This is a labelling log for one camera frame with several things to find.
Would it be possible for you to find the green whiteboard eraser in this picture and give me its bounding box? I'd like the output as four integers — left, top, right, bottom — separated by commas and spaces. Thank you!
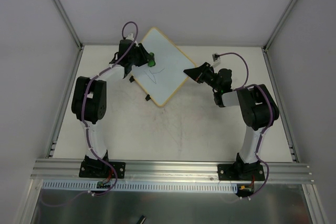
148, 52, 156, 67

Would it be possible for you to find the white whiteboard with yellow frame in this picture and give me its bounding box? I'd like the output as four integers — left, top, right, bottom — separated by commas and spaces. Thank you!
131, 27, 196, 106

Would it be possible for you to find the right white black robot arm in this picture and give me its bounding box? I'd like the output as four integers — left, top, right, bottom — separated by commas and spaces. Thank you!
184, 62, 279, 182

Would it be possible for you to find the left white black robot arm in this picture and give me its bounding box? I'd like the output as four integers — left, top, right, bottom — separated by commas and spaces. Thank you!
71, 39, 156, 177

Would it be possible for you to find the black whiteboard clip upper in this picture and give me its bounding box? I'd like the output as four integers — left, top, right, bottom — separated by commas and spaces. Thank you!
129, 76, 135, 83

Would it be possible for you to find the black whiteboard clip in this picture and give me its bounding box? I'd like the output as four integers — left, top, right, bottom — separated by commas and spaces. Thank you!
129, 76, 135, 83
145, 94, 151, 101

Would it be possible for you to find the black whiteboard clip lower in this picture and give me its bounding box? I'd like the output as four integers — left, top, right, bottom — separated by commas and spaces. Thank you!
145, 94, 151, 101

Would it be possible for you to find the small black object at bottom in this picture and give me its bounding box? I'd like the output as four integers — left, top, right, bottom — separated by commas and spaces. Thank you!
136, 215, 146, 224

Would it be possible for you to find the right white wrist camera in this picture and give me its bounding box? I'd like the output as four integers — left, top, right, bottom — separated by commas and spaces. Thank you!
211, 53, 221, 68

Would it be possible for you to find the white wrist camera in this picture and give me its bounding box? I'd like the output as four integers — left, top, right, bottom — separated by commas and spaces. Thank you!
125, 33, 134, 40
211, 53, 221, 68

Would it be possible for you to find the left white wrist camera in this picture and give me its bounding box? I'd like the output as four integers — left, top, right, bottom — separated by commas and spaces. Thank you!
125, 33, 134, 40

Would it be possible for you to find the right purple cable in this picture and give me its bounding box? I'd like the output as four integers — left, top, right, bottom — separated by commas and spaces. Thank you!
219, 50, 278, 201

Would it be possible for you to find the left aluminium frame post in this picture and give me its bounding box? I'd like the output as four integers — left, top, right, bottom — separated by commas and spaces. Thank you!
52, 0, 83, 49

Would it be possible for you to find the aluminium frame post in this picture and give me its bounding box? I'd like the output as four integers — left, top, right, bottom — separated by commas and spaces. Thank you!
52, 0, 83, 49
263, 0, 299, 52

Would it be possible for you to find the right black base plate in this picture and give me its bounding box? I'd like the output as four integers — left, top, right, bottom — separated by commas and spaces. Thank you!
217, 162, 265, 182

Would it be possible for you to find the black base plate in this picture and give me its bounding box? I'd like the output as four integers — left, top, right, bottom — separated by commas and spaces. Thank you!
217, 162, 265, 182
79, 156, 126, 179

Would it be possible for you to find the white slotted cable duct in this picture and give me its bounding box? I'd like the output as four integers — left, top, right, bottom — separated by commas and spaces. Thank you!
41, 179, 238, 194

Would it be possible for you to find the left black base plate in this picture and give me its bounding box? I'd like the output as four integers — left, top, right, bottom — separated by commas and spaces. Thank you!
79, 156, 126, 179

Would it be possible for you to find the right aluminium frame post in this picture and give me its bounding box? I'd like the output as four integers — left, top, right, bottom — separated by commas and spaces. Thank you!
263, 0, 299, 52

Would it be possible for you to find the aluminium mounting rail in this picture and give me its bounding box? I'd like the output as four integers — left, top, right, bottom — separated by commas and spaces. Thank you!
30, 158, 315, 184

